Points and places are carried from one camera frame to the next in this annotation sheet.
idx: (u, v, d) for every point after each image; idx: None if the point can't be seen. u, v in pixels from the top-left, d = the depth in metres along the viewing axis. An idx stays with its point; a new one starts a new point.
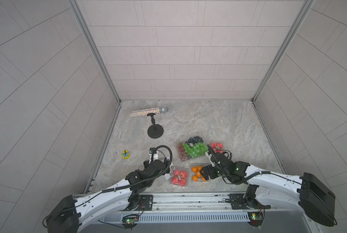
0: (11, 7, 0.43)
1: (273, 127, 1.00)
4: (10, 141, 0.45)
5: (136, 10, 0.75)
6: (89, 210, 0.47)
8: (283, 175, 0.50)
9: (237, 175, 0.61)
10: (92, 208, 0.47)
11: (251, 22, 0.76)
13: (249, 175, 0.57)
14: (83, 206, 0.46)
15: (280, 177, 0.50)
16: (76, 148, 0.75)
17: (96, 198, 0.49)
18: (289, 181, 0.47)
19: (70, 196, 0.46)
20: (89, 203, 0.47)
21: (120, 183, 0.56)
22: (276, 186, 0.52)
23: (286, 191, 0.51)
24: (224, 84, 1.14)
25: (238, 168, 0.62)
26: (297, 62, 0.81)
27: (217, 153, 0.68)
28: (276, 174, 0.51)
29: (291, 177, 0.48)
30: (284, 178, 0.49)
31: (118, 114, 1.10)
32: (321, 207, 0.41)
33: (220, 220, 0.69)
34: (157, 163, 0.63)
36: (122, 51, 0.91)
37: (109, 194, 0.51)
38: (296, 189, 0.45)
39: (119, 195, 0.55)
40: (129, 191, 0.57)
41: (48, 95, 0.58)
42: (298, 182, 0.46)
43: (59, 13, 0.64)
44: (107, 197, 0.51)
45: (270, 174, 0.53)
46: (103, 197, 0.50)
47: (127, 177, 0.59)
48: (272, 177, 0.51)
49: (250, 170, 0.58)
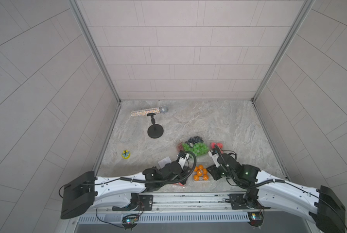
0: (11, 7, 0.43)
1: (273, 127, 1.00)
4: (10, 141, 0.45)
5: (136, 10, 0.75)
6: (105, 192, 0.47)
8: (299, 186, 0.49)
9: (245, 180, 0.58)
10: (108, 191, 0.47)
11: (251, 22, 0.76)
13: (260, 181, 0.55)
14: (101, 186, 0.46)
15: (295, 188, 0.49)
16: (76, 148, 0.75)
17: (114, 183, 0.49)
18: (305, 193, 0.46)
19: (93, 172, 0.46)
20: (107, 186, 0.47)
21: (137, 176, 0.55)
22: (290, 196, 0.50)
23: (302, 203, 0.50)
24: (224, 84, 1.13)
25: (247, 172, 0.59)
26: (297, 61, 0.81)
27: (225, 155, 0.65)
28: (291, 184, 0.50)
29: (307, 189, 0.47)
30: (300, 190, 0.48)
31: (119, 114, 1.09)
32: (337, 219, 0.41)
33: (219, 220, 0.69)
34: (173, 166, 0.59)
36: (123, 51, 0.91)
37: (126, 184, 0.51)
38: (313, 202, 0.44)
39: (134, 188, 0.54)
40: (143, 187, 0.55)
41: (48, 95, 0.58)
42: (315, 195, 0.45)
43: (58, 13, 0.63)
44: (123, 186, 0.50)
45: (285, 183, 0.51)
46: (120, 183, 0.50)
47: (144, 173, 0.58)
48: (287, 187, 0.50)
49: (261, 176, 0.56)
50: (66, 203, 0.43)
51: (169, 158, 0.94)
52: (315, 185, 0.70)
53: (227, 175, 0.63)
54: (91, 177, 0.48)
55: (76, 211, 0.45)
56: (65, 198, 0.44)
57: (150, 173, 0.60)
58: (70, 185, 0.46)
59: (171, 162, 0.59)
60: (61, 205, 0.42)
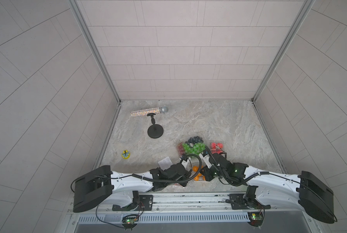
0: (11, 7, 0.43)
1: (273, 127, 1.00)
4: (10, 141, 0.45)
5: (136, 10, 0.75)
6: (120, 187, 0.48)
8: (282, 175, 0.50)
9: (235, 177, 0.60)
10: (123, 186, 0.49)
11: (251, 22, 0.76)
13: (248, 176, 0.57)
14: (116, 180, 0.47)
15: (278, 177, 0.50)
16: (76, 148, 0.75)
17: (128, 179, 0.50)
18: (288, 181, 0.48)
19: (108, 166, 0.47)
20: (122, 180, 0.48)
21: (146, 174, 0.57)
22: (276, 186, 0.52)
23: (286, 191, 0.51)
24: (224, 85, 1.14)
25: (236, 169, 0.62)
26: (297, 62, 0.81)
27: (216, 155, 0.66)
28: (275, 174, 0.51)
29: (290, 176, 0.48)
30: (283, 178, 0.49)
31: (119, 114, 1.09)
32: (322, 204, 0.41)
33: (220, 220, 0.69)
34: (179, 167, 0.62)
36: (123, 51, 0.91)
37: (138, 181, 0.53)
38: (294, 188, 0.46)
39: (143, 185, 0.56)
40: (150, 186, 0.57)
41: (48, 95, 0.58)
42: (296, 181, 0.46)
43: (59, 14, 0.63)
44: (135, 183, 0.52)
45: (269, 174, 0.53)
46: (133, 179, 0.52)
47: (151, 172, 0.60)
48: (271, 178, 0.51)
49: (249, 171, 0.58)
50: (82, 195, 0.43)
51: (169, 158, 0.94)
52: None
53: (219, 174, 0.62)
54: (107, 172, 0.49)
55: (93, 203, 0.45)
56: (81, 190, 0.44)
57: (157, 173, 0.62)
58: (84, 178, 0.46)
59: (175, 164, 0.62)
60: (78, 197, 0.43)
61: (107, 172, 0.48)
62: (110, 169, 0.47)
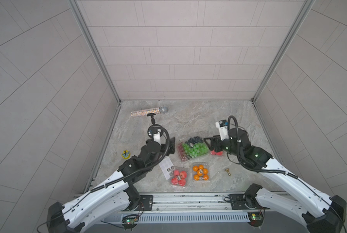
0: (11, 7, 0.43)
1: (273, 127, 1.00)
4: (10, 141, 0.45)
5: (136, 10, 0.75)
6: (78, 214, 0.42)
8: (310, 187, 0.44)
9: (252, 160, 0.53)
10: (81, 211, 0.43)
11: (251, 22, 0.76)
13: (268, 168, 0.50)
14: (72, 210, 0.42)
15: (305, 188, 0.44)
16: (76, 148, 0.75)
17: (86, 200, 0.44)
18: (316, 196, 0.42)
19: (57, 202, 0.42)
20: (78, 207, 0.42)
21: (111, 177, 0.50)
22: (297, 195, 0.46)
23: (307, 204, 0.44)
24: (224, 85, 1.14)
25: (256, 154, 0.53)
26: (297, 62, 0.81)
27: (240, 130, 0.56)
28: (303, 182, 0.45)
29: (320, 192, 0.42)
30: (311, 191, 0.43)
31: (119, 114, 1.09)
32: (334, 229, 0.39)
33: (220, 220, 0.69)
34: (149, 147, 0.53)
36: (123, 51, 0.91)
37: (102, 192, 0.46)
38: (321, 207, 0.40)
39: (113, 191, 0.50)
40: (123, 184, 0.50)
41: (48, 95, 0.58)
42: (326, 201, 0.41)
43: (59, 13, 0.64)
44: (100, 196, 0.46)
45: (297, 179, 0.46)
46: (94, 196, 0.45)
47: (119, 170, 0.52)
48: (298, 185, 0.45)
49: (272, 163, 0.50)
50: None
51: (169, 158, 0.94)
52: (315, 185, 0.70)
53: (233, 150, 0.61)
54: (56, 207, 0.41)
55: None
56: None
57: (128, 164, 0.54)
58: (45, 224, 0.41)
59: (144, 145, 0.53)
60: None
61: (58, 207, 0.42)
62: (59, 204, 0.42)
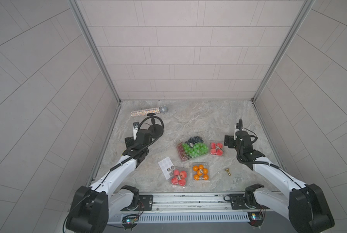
0: (11, 7, 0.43)
1: (273, 127, 1.00)
4: (10, 141, 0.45)
5: (136, 10, 0.75)
6: (110, 186, 0.45)
8: (289, 175, 0.49)
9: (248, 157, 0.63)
10: (111, 183, 0.46)
11: (251, 22, 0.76)
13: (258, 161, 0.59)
14: (101, 185, 0.44)
15: (285, 175, 0.49)
16: (76, 148, 0.75)
17: (110, 177, 0.47)
18: (291, 180, 0.47)
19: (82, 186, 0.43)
20: (106, 182, 0.46)
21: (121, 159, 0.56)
22: (277, 180, 0.51)
23: (284, 188, 0.49)
24: (224, 85, 1.14)
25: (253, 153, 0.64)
26: (297, 61, 0.81)
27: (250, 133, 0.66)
28: (283, 172, 0.51)
29: (296, 179, 0.47)
30: (288, 177, 0.48)
31: (119, 114, 1.09)
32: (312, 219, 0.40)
33: (220, 220, 0.69)
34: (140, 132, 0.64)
36: (123, 51, 0.91)
37: (118, 170, 0.51)
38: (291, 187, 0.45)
39: (126, 167, 0.54)
40: (133, 161, 0.57)
41: (48, 95, 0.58)
42: (298, 184, 0.45)
43: (59, 13, 0.64)
44: (118, 172, 0.50)
45: (278, 169, 0.52)
46: (114, 173, 0.49)
47: (124, 154, 0.59)
48: (278, 171, 0.52)
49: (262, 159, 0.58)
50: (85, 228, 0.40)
51: (169, 158, 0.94)
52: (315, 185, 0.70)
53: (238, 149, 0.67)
54: (83, 191, 0.42)
55: (102, 221, 0.43)
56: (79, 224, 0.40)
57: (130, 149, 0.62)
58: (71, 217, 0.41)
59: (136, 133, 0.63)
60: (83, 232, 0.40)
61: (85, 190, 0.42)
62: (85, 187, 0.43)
